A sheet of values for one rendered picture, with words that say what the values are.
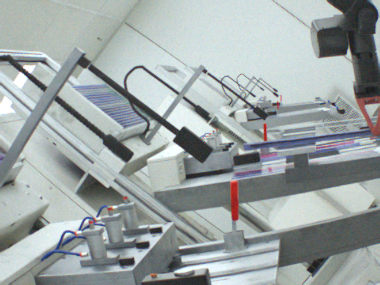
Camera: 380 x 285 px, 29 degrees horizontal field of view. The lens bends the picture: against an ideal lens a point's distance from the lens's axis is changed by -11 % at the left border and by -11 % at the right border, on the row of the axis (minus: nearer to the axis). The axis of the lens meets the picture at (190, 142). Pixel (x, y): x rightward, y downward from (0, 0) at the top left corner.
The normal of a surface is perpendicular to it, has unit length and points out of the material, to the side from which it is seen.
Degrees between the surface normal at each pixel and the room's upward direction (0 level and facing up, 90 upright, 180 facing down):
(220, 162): 90
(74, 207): 90
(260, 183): 90
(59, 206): 90
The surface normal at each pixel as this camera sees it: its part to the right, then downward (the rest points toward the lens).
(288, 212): -0.12, 0.07
